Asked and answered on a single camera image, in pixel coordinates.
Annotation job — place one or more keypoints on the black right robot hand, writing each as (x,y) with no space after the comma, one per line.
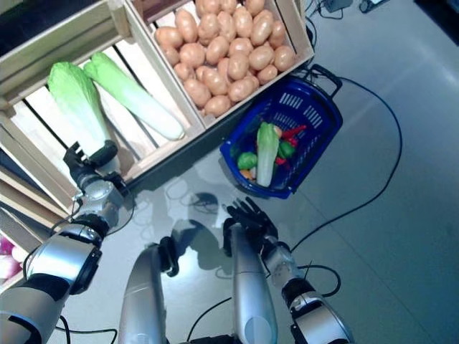
(251,213)

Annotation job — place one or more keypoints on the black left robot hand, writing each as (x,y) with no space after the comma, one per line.
(104,152)

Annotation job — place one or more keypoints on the napa cabbage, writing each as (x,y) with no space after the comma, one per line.
(266,157)
(75,96)
(136,98)

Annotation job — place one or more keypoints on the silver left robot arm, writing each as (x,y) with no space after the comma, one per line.
(61,258)

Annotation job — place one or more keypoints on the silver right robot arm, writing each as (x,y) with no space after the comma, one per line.
(315,315)

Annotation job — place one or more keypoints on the blue plastic shopping basket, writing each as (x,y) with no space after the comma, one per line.
(315,143)

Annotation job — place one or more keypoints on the small white vegetable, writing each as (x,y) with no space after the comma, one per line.
(254,173)

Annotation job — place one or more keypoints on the red chili pepper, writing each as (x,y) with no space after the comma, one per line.
(281,161)
(295,130)

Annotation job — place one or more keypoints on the silver right robot leg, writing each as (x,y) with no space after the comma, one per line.
(251,286)

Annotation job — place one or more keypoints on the silver robot leg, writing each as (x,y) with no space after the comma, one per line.
(143,294)
(251,286)

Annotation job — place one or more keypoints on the wooden vegetable display shelf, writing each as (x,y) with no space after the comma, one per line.
(186,148)

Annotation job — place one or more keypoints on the small orange round vegetable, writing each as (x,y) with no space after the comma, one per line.
(278,130)

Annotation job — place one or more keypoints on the wooden slatted crate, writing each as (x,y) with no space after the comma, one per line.
(71,50)
(303,43)

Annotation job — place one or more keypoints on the brown potato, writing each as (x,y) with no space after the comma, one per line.
(217,50)
(278,34)
(267,74)
(241,89)
(284,58)
(168,37)
(186,20)
(240,46)
(214,80)
(217,105)
(237,66)
(192,53)
(261,57)
(261,27)
(197,92)

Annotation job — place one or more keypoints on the black robot pelvis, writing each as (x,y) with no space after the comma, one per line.
(215,340)

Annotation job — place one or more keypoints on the silver left robot leg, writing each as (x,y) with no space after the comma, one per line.
(143,294)

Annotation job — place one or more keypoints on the purple white turnip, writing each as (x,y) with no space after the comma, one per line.
(9,267)
(7,247)

